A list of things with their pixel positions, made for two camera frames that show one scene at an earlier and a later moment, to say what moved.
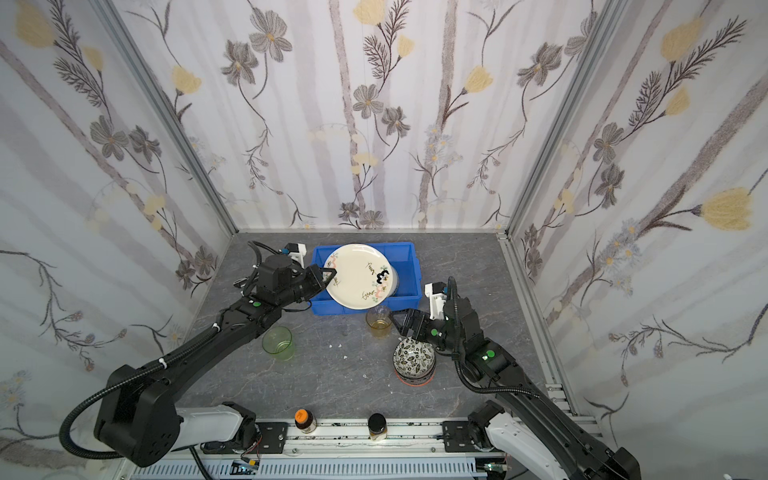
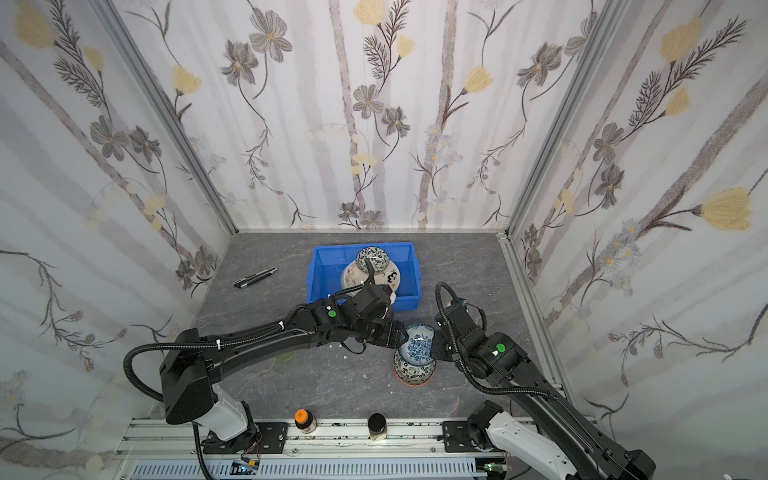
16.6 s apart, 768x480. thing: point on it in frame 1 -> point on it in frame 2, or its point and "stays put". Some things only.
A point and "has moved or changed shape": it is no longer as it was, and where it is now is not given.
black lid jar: x=377 y=425 stays put
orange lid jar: x=305 y=421 stays put
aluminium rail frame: x=336 y=450 stays put
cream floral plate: x=364 y=276 has moved or changed shape
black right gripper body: x=417 y=325 stays put
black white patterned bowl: x=414 y=359 -> x=378 y=257
